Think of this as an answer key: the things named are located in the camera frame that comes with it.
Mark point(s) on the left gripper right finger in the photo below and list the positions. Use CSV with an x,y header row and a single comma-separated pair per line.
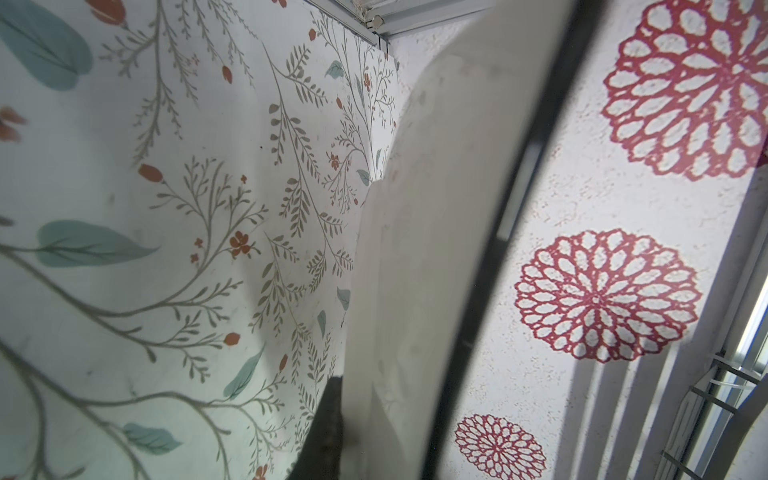
x,y
731,424

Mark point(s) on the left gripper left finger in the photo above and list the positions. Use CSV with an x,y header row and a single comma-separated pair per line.
x,y
319,458

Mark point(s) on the white square plate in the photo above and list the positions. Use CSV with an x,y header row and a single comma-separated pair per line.
x,y
437,226

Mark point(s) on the black wire wall basket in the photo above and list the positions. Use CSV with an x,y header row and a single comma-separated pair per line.
x,y
680,455

